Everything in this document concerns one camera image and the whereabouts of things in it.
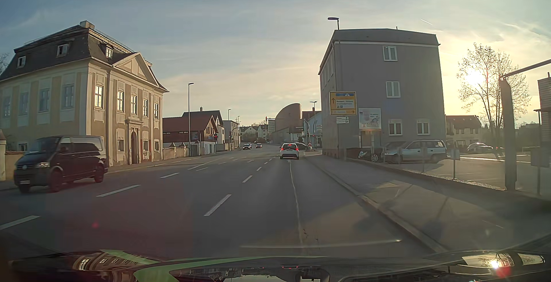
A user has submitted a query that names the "curved brown building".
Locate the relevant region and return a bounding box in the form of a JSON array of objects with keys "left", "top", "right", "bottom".
[{"left": 272, "top": 103, "right": 303, "bottom": 144}]

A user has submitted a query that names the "white house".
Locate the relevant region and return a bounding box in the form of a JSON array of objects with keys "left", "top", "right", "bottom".
[{"left": 239, "top": 125, "right": 269, "bottom": 142}]

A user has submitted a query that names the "white car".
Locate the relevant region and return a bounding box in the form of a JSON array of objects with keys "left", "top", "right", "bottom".
[{"left": 280, "top": 143, "right": 300, "bottom": 160}]

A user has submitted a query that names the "yellow direction road sign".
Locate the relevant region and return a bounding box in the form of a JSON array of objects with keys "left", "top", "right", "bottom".
[{"left": 329, "top": 91, "right": 357, "bottom": 159}]

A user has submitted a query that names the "red-roofed house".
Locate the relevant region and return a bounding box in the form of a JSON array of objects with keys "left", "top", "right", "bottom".
[{"left": 162, "top": 109, "right": 225, "bottom": 156}]

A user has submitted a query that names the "billboard on posts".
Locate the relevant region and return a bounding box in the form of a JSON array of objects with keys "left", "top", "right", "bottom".
[{"left": 358, "top": 108, "right": 382, "bottom": 160}]

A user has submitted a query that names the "grey three-storey building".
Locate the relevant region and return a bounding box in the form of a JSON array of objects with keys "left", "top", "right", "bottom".
[{"left": 318, "top": 28, "right": 447, "bottom": 159}]

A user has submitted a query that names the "grey asphalt road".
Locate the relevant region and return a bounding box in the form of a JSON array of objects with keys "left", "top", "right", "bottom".
[{"left": 0, "top": 143, "right": 448, "bottom": 260}]

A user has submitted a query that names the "silver estate car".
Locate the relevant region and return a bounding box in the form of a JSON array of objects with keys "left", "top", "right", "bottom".
[{"left": 381, "top": 139, "right": 448, "bottom": 164}]

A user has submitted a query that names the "grey paved pavement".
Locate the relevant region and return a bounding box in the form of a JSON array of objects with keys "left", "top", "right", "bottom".
[{"left": 304, "top": 149, "right": 551, "bottom": 253}]

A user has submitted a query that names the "house with red roof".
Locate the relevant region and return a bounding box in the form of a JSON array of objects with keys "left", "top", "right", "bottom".
[{"left": 445, "top": 115, "right": 482, "bottom": 148}]

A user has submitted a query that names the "beige building with mansard roof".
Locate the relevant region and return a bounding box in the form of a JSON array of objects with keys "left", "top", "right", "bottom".
[{"left": 0, "top": 20, "right": 169, "bottom": 166}]

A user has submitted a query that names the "asphalt parking lot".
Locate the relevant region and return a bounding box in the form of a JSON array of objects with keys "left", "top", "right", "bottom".
[{"left": 389, "top": 153, "right": 551, "bottom": 197}]

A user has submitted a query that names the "dark van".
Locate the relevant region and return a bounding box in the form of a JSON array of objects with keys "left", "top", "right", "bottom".
[{"left": 13, "top": 135, "right": 109, "bottom": 194}]

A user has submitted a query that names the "bare tree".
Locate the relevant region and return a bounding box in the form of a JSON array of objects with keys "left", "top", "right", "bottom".
[{"left": 457, "top": 43, "right": 531, "bottom": 145}]

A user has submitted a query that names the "tall lamp post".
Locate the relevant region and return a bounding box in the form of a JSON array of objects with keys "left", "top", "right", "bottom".
[{"left": 187, "top": 82, "right": 195, "bottom": 157}]

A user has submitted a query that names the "low wall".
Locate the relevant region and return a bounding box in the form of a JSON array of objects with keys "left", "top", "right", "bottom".
[{"left": 162, "top": 145, "right": 190, "bottom": 160}]

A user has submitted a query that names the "small sign post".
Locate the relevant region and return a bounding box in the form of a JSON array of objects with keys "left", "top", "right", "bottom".
[{"left": 450, "top": 147, "right": 461, "bottom": 180}]

